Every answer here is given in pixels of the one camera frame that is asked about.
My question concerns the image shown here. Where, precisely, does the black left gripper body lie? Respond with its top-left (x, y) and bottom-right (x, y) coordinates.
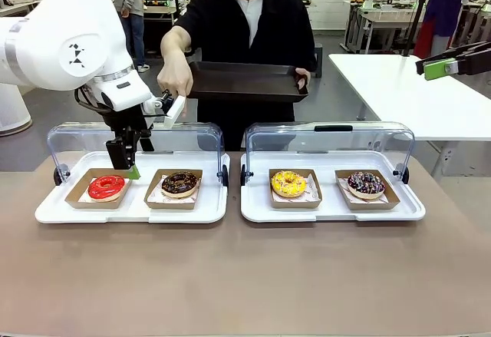
top-left (102, 107), bottom-right (154, 150)

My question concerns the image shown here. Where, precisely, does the black serving tray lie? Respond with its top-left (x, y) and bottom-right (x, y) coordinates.
top-left (186, 61), bottom-right (310, 104)

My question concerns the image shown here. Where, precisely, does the yellow sprinkled donut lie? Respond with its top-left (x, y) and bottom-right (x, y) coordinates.
top-left (270, 170), bottom-right (308, 199)

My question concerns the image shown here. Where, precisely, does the cardboard tray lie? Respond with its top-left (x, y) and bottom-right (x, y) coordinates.
top-left (334, 168), bottom-right (401, 212)
top-left (268, 168), bottom-right (324, 210)
top-left (143, 168), bottom-right (204, 211)
top-left (64, 167), bottom-right (133, 210)

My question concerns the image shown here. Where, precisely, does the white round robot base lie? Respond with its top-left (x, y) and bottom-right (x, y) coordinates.
top-left (0, 82), bottom-right (34, 137)

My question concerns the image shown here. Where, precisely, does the person right forearm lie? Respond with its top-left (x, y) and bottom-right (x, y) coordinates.
top-left (160, 25), bottom-right (193, 70)

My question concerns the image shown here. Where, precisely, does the red glazed donut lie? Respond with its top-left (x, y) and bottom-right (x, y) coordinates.
top-left (87, 174), bottom-right (127, 203)

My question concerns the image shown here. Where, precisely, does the chocolate donut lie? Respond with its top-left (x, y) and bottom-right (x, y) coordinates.
top-left (160, 171), bottom-right (202, 200)

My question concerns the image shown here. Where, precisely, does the printed paper under chocolate donut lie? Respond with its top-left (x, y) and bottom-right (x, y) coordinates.
top-left (147, 175), bottom-right (202, 205)

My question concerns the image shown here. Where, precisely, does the printed paper under red donut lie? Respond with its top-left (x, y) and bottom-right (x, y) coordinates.
top-left (78, 177), bottom-right (128, 204)

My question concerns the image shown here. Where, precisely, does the cardboard tray under red donut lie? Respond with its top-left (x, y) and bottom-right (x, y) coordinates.
top-left (64, 167), bottom-right (133, 210)

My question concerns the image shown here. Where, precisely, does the cardboard tray under chocolate donut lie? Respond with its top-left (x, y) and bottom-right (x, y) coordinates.
top-left (143, 168), bottom-right (204, 211)

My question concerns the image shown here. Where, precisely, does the cardboard tray under purple donut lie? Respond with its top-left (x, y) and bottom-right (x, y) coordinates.
top-left (334, 168), bottom-right (401, 212)

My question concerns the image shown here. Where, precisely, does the purple glazed donut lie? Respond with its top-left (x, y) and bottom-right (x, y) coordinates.
top-left (347, 171), bottom-right (387, 200)

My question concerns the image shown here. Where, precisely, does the person torso black shirt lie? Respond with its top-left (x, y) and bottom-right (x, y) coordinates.
top-left (174, 0), bottom-right (318, 152)

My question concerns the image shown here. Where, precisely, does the person right hand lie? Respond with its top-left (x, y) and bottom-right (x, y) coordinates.
top-left (157, 51), bottom-right (195, 119)

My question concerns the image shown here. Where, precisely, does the person left hand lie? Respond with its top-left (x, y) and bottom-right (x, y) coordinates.
top-left (294, 68), bottom-right (312, 90)

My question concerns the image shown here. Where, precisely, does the bystander in purple apron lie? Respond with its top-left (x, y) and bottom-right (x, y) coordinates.
top-left (413, 0), bottom-right (473, 60)

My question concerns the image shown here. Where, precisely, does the black tripod pole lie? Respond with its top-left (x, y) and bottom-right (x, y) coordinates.
top-left (400, 0), bottom-right (436, 58)

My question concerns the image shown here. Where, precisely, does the white side table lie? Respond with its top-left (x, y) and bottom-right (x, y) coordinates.
top-left (328, 53), bottom-right (491, 179)

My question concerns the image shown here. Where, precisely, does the white display tray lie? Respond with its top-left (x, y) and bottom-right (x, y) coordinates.
top-left (35, 150), bottom-right (230, 225)
top-left (240, 150), bottom-right (427, 224)

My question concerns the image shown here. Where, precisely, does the gray background work table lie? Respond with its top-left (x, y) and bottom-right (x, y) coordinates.
top-left (340, 0), bottom-right (427, 55)

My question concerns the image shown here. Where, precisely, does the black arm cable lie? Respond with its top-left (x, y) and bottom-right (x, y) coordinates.
top-left (74, 86), bottom-right (113, 118)

